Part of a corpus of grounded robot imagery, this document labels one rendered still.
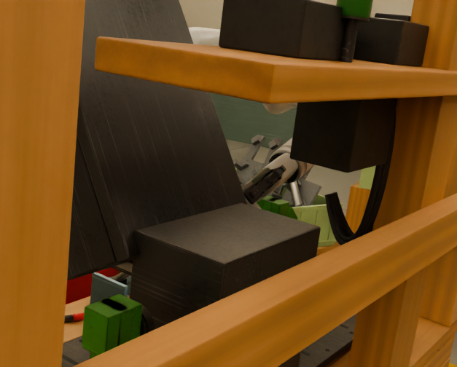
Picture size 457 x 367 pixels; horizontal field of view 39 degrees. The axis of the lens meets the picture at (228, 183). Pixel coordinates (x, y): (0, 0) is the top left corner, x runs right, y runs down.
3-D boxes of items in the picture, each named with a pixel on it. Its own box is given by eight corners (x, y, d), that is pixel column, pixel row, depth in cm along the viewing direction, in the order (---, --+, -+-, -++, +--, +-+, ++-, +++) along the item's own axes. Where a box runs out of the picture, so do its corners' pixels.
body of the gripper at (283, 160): (262, 164, 152) (236, 186, 144) (288, 141, 144) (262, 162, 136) (283, 188, 151) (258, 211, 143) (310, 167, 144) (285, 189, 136)
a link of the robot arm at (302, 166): (267, 158, 153) (260, 164, 151) (288, 138, 146) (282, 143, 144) (290, 185, 152) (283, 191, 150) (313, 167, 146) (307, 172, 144)
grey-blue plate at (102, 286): (85, 334, 138) (90, 273, 134) (92, 331, 139) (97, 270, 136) (116, 351, 132) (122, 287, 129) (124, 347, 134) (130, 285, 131)
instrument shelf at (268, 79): (92, 70, 77) (95, 36, 76) (385, 77, 149) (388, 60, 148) (269, 104, 63) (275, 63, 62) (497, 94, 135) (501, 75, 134)
